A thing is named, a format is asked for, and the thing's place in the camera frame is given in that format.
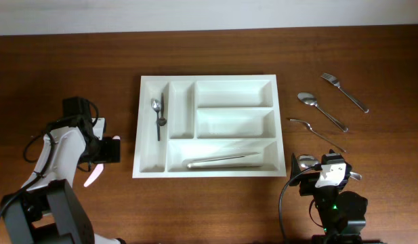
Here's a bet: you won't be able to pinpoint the pink plastic knife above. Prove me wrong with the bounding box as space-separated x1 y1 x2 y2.
83 136 121 187

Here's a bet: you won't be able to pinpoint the thin steel fork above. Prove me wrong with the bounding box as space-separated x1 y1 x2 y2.
289 119 346 153

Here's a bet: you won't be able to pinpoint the small steel teaspoon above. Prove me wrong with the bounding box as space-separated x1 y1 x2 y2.
152 98 161 142

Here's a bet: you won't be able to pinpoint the steel spoon under right arm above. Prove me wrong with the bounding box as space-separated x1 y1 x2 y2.
297 155 362 181

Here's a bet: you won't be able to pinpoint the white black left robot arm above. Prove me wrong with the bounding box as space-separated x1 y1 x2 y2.
0 97 124 244

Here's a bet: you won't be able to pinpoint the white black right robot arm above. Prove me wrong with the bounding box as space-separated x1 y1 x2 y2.
297 150 380 244

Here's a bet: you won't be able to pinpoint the steel tongs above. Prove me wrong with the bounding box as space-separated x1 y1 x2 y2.
186 152 263 169

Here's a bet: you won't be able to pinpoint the large steel spoon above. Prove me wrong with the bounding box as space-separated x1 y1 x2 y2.
297 92 348 132

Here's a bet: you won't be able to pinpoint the white plastic cutlery tray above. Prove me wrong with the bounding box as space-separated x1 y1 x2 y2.
132 75 286 178

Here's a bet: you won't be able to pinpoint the steel fork with thick handle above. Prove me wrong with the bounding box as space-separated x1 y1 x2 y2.
320 73 369 113

